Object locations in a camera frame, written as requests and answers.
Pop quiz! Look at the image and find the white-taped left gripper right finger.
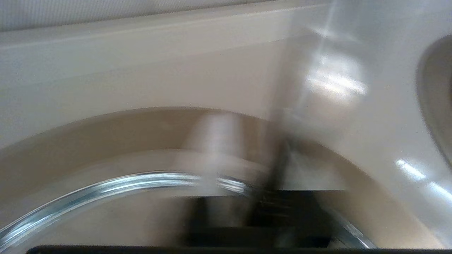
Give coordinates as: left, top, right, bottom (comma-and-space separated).
247, 139, 334, 247

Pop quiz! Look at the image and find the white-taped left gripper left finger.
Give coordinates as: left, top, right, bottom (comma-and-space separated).
173, 113, 255, 247

